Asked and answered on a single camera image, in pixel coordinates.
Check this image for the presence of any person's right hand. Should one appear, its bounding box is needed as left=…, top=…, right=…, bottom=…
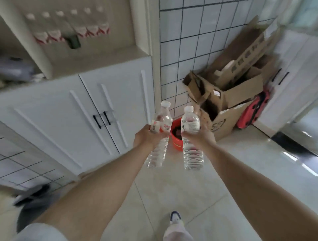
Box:
left=181, top=124, right=217, bottom=150

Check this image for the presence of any person's left hand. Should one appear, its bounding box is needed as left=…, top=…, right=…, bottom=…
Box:
left=133, top=124, right=170, bottom=150

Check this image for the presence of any clear water bottle white label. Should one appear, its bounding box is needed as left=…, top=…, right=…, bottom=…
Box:
left=180, top=106, right=204, bottom=171

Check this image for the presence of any clear water bottle red label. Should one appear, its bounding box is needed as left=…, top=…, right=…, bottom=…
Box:
left=145, top=100, right=173, bottom=169

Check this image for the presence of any person's left forearm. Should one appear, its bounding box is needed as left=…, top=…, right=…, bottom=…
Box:
left=35, top=140, right=156, bottom=241

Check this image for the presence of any person's right forearm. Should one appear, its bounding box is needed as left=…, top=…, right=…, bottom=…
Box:
left=202, top=143, right=318, bottom=241

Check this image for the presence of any red plastic bucket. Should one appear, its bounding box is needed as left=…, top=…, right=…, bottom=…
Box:
left=169, top=118, right=186, bottom=152

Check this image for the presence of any large open cardboard box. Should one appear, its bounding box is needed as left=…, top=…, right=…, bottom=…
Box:
left=198, top=99, right=252, bottom=141

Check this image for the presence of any white cabinet door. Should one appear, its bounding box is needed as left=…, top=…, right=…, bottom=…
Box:
left=0, top=74, right=121, bottom=177
left=79, top=56, right=155, bottom=155

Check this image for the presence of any open cardboard box with flaps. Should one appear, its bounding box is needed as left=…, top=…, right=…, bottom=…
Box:
left=183, top=71, right=264, bottom=110

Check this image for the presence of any red bag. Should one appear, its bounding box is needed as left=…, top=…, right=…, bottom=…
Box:
left=236, top=90, right=271, bottom=130

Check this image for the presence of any person's white and blue shoe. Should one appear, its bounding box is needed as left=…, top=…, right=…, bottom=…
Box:
left=170, top=211, right=182, bottom=225

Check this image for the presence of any tall flattened cardboard sheet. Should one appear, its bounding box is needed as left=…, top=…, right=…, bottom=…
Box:
left=202, top=16, right=280, bottom=90

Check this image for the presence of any person's light trouser leg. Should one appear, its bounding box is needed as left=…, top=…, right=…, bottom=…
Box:
left=162, top=221, right=194, bottom=241

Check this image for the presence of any white cabinet with shelf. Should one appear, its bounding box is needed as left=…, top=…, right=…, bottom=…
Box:
left=0, top=0, right=160, bottom=183

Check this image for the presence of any tall white cupboard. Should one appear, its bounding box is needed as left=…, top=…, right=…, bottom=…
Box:
left=253, top=27, right=318, bottom=138

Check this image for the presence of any dark green small object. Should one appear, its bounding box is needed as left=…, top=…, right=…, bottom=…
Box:
left=67, top=35, right=81, bottom=49

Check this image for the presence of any row of red-labelled bottles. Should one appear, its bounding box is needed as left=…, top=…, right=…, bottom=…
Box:
left=25, top=6, right=111, bottom=45

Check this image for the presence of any person's white shirt sleeve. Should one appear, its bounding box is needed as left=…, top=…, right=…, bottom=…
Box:
left=14, top=223, right=69, bottom=241

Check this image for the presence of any grey bundle on shelf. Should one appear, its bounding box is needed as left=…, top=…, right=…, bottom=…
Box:
left=0, top=55, right=45, bottom=83

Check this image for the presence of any black cupboard handle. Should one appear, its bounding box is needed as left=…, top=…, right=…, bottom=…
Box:
left=278, top=72, right=290, bottom=85
left=271, top=68, right=282, bottom=82

